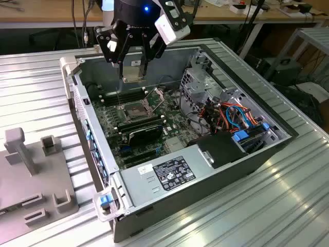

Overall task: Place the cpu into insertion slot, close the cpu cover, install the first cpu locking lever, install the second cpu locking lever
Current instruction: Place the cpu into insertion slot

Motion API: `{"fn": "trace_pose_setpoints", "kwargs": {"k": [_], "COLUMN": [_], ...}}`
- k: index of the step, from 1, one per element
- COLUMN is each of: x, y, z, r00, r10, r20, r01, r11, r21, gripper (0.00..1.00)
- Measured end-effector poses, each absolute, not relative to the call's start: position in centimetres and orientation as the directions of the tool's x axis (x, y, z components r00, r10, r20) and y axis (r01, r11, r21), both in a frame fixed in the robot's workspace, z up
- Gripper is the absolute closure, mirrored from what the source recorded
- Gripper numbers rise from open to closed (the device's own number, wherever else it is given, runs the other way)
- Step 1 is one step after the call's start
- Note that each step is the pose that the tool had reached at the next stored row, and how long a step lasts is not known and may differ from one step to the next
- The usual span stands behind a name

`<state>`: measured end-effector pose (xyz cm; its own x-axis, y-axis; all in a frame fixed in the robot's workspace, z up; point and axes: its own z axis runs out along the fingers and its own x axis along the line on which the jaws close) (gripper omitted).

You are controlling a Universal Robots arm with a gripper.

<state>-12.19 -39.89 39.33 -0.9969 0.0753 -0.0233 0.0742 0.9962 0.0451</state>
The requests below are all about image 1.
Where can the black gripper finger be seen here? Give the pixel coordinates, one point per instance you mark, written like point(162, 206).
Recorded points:
point(102, 43)
point(145, 46)

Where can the silver square CPU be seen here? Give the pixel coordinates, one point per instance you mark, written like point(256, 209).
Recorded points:
point(133, 74)

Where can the black RAM slot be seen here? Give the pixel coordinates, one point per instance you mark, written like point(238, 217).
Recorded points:
point(123, 99)
point(120, 94)

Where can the CPU socket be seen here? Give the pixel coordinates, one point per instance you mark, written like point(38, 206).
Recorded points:
point(135, 112)

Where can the blue expansion slot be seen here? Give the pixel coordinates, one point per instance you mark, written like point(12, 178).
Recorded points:
point(125, 148)

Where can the black expansion slot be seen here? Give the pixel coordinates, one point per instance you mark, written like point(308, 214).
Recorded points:
point(141, 160)
point(138, 154)

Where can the black plastic drive cover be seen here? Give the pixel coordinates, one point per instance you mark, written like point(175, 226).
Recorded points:
point(221, 149)

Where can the silver metal drive cage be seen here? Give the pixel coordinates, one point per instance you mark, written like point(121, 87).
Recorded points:
point(200, 87)

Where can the wooden desk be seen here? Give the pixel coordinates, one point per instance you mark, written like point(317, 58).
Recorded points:
point(38, 13)

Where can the green motherboard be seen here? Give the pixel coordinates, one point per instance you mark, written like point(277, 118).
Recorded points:
point(177, 123)

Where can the white papers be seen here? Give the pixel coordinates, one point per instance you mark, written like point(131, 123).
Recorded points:
point(218, 2)

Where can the black RAM stick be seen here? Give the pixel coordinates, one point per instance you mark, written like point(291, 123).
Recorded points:
point(123, 130)

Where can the black graphics card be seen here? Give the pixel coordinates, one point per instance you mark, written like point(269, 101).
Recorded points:
point(144, 136)

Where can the silver chipset heatsink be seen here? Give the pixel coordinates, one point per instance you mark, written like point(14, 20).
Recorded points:
point(174, 144)

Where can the white box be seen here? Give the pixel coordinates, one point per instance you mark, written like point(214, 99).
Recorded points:
point(253, 10)

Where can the hard disk in blue carrier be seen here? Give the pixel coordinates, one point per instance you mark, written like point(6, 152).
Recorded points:
point(240, 135)

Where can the grey power supply unit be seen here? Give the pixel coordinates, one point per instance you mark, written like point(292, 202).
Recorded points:
point(138, 185)

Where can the black equipment case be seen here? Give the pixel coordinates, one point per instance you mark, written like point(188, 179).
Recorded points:
point(286, 70)

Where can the small blue plastic clip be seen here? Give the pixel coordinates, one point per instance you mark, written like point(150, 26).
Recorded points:
point(265, 126)

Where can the brown cardboard box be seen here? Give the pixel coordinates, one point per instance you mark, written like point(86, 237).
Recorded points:
point(289, 10)

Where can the blue case latch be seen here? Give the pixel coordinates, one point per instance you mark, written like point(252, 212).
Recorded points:
point(104, 201)

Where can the grey plastic parts rack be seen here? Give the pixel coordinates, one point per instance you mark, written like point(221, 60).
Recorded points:
point(30, 185)

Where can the dark grey PC case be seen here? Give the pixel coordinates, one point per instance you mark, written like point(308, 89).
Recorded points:
point(180, 205)

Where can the small black device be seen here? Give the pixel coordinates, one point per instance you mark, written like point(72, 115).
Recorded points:
point(306, 8)

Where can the black bag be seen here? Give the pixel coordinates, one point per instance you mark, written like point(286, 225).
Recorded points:
point(303, 103)

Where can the grey metal shelf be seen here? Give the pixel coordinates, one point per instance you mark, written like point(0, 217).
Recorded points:
point(316, 38)

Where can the white sheet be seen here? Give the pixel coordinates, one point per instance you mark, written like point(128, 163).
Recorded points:
point(318, 92)

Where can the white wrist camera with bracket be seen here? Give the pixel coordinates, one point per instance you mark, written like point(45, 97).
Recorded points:
point(171, 31)

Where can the silver metal bay bracket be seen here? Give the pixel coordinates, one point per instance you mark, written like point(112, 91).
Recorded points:
point(236, 96)

